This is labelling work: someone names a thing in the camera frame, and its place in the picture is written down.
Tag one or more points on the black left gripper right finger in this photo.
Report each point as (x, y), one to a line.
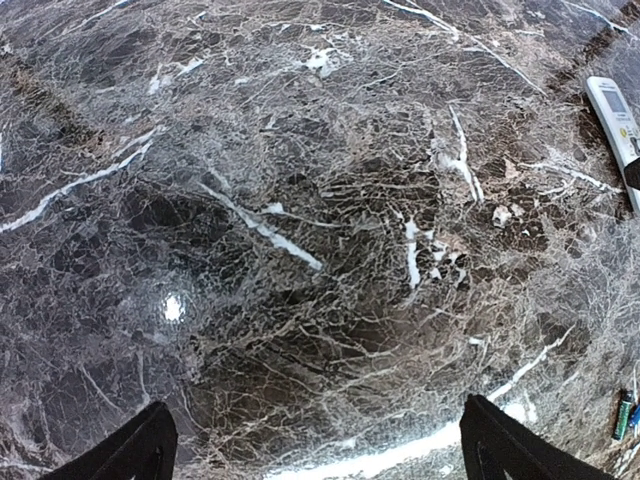
(496, 446)

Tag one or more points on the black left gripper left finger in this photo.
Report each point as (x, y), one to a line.
(143, 448)

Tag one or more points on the green AAA battery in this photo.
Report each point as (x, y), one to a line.
(625, 405)

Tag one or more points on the white remote control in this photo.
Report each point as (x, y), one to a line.
(621, 130)

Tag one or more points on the blue AAA battery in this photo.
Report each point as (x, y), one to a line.
(634, 418)

